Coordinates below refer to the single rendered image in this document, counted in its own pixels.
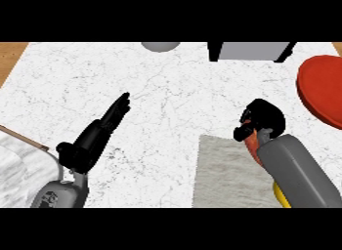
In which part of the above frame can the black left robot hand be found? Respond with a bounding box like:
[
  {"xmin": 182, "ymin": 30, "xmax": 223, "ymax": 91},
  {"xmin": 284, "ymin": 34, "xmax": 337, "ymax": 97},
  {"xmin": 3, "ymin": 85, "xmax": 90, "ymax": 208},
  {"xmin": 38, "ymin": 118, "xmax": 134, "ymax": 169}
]
[{"xmin": 54, "ymin": 92, "xmax": 133, "ymax": 176}]

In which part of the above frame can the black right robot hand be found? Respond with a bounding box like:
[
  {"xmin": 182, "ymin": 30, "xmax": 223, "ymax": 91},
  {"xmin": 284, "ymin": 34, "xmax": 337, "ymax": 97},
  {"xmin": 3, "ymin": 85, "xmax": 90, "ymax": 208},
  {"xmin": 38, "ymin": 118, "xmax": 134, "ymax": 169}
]
[{"xmin": 232, "ymin": 98, "xmax": 287, "ymax": 143}]

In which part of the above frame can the orange sweet potato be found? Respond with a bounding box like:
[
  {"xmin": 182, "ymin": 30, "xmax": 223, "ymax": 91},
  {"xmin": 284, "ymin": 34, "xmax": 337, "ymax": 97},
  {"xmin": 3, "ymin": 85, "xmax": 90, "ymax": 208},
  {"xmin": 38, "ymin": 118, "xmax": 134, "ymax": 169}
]
[{"xmin": 242, "ymin": 119, "xmax": 266, "ymax": 167}]

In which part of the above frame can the red bowl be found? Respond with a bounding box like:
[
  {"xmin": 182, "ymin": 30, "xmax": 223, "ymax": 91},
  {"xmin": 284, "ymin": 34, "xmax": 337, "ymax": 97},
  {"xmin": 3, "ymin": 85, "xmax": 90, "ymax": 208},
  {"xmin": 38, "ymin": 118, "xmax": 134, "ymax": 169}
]
[{"xmin": 296, "ymin": 55, "xmax": 342, "ymax": 133}]

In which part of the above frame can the grey beige placemat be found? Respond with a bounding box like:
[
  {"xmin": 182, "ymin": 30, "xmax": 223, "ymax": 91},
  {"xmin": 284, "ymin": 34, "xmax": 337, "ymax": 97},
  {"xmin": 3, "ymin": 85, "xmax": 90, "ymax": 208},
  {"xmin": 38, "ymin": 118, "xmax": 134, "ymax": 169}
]
[{"xmin": 192, "ymin": 134, "xmax": 285, "ymax": 209}]

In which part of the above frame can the white marble slab brown edge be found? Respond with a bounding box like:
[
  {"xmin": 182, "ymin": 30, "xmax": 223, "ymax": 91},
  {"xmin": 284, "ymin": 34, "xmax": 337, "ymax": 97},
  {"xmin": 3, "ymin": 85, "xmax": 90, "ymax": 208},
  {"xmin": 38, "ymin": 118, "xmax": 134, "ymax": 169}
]
[{"xmin": 0, "ymin": 122, "xmax": 65, "ymax": 209}]

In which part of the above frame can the grey appliance with black sides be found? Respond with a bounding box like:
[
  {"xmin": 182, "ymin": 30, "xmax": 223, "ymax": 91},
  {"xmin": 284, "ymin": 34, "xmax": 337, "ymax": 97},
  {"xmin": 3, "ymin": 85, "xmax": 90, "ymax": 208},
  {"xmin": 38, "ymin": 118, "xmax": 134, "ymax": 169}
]
[{"xmin": 205, "ymin": 42, "xmax": 299, "ymax": 63}]

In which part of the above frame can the yellow rounded object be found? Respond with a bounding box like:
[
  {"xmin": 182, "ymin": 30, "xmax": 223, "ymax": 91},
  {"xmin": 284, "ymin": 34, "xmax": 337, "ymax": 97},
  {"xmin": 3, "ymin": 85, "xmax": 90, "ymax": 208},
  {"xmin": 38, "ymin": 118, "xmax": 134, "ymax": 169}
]
[{"xmin": 271, "ymin": 181, "xmax": 293, "ymax": 209}]

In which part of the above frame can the grey round object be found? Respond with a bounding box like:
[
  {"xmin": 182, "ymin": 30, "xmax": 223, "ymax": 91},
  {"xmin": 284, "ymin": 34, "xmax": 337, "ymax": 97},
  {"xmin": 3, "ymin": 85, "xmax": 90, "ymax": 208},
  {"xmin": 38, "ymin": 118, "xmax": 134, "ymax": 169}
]
[{"xmin": 140, "ymin": 42, "xmax": 182, "ymax": 54}]

